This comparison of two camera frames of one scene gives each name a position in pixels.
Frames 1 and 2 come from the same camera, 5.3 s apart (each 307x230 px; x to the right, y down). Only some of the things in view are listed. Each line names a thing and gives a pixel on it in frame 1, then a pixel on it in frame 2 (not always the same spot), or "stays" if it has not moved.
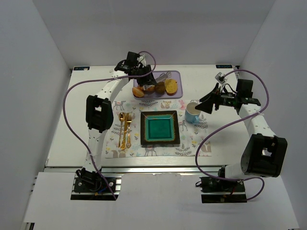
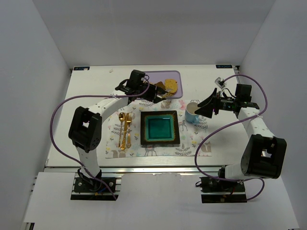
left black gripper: (146, 78) to (159, 94)
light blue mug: (192, 114) stays
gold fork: (129, 119) stays
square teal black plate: (159, 127) stays
